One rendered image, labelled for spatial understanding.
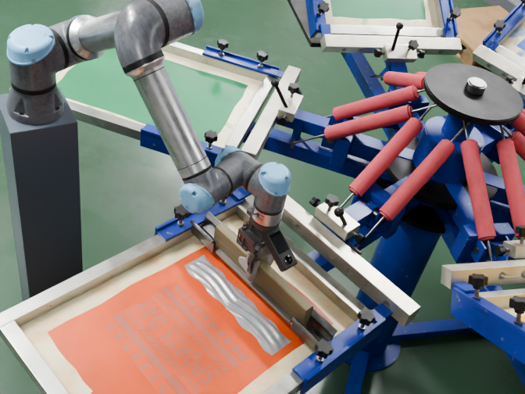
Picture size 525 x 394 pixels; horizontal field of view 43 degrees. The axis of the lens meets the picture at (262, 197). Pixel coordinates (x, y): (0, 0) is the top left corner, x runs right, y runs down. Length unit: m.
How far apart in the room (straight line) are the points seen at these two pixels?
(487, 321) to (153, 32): 0.99
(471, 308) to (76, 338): 0.95
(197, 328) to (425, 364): 1.54
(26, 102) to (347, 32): 1.31
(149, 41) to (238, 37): 3.36
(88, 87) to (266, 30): 2.66
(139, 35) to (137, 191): 2.05
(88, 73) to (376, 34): 1.10
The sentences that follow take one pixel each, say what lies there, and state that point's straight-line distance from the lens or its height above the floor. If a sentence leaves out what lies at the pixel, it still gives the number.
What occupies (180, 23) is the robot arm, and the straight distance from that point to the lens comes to 1.56.
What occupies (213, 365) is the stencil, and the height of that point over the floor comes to 0.95.
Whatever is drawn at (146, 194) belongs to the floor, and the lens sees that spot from 3.47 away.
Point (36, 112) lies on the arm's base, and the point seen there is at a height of 1.24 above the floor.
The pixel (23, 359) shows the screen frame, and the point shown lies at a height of 0.99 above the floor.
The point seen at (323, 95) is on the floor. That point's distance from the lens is 4.40.
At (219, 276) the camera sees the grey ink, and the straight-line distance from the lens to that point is 1.86.
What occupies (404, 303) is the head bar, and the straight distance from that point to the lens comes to 1.83.
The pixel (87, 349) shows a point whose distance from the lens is 1.72.
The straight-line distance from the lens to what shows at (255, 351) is 1.74.
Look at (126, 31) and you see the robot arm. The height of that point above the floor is 1.62.
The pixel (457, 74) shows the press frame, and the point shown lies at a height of 1.32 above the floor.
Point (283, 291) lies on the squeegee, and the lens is 1.74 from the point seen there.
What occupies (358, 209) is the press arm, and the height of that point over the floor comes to 1.04.
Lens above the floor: 2.37
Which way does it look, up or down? 42 degrees down
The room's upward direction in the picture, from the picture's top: 12 degrees clockwise
